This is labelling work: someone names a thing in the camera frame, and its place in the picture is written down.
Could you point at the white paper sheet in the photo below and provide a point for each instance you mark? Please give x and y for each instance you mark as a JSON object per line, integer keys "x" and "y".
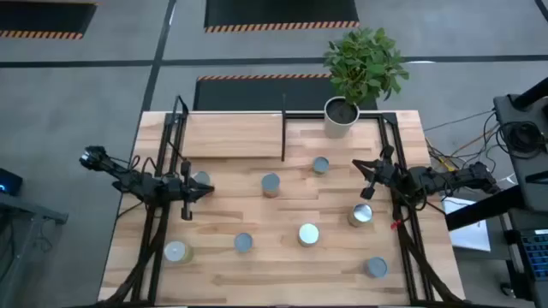
{"x": 471, "y": 235}

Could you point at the spicy black beans can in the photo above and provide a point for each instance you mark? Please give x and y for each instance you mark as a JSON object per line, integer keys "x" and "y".
{"x": 175, "y": 251}

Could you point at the white plant pot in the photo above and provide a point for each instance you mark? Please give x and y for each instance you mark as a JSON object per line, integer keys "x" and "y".
{"x": 336, "y": 128}

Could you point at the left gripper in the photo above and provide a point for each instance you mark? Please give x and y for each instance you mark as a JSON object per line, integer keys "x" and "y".
{"x": 186, "y": 209}

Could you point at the green leafy plant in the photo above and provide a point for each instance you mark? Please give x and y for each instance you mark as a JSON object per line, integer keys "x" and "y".
{"x": 364, "y": 64}

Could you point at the black box blue light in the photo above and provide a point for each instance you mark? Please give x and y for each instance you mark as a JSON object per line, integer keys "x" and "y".
{"x": 9, "y": 181}

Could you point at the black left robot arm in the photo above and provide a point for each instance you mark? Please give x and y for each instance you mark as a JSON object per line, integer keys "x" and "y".
{"x": 128, "y": 179}

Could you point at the black aluminium table frame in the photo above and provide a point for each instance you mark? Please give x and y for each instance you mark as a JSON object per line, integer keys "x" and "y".
{"x": 299, "y": 115}

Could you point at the grey equipment cart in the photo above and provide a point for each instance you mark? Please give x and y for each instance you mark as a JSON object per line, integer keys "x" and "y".
{"x": 528, "y": 179}

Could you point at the grey metal desk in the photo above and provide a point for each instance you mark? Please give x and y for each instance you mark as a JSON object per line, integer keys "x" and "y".
{"x": 30, "y": 211}

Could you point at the orange can silver lid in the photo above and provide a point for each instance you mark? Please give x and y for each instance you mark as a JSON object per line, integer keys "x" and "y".
{"x": 200, "y": 176}

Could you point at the blue keyboard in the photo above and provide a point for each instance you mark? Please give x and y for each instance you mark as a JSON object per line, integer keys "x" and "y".
{"x": 537, "y": 254}

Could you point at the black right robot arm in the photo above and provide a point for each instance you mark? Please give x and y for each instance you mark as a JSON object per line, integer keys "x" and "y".
{"x": 449, "y": 177}

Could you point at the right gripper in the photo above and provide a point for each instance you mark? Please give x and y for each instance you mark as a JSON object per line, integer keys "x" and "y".
{"x": 387, "y": 171}

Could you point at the black mat orange stripes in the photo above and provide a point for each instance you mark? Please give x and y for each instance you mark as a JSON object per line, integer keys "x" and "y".
{"x": 278, "y": 13}
{"x": 43, "y": 17}
{"x": 257, "y": 94}

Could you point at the small green yellow can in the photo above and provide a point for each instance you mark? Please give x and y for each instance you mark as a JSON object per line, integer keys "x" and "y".
{"x": 320, "y": 165}

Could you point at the red tag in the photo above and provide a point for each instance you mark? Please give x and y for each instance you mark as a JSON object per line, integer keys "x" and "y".
{"x": 396, "y": 223}

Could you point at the teal rimmed cardboard can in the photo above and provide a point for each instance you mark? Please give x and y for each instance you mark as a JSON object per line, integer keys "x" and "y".
{"x": 243, "y": 242}

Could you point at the orange beans label can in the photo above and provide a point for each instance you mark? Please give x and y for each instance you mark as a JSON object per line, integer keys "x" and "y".
{"x": 270, "y": 183}

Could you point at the tall yellow green can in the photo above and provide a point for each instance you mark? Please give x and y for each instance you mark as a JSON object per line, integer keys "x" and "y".
{"x": 361, "y": 213}

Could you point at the red corn can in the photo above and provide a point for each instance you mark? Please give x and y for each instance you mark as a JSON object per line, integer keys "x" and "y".
{"x": 308, "y": 234}

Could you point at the black beam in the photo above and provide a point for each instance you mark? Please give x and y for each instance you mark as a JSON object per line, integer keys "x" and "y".
{"x": 484, "y": 209}

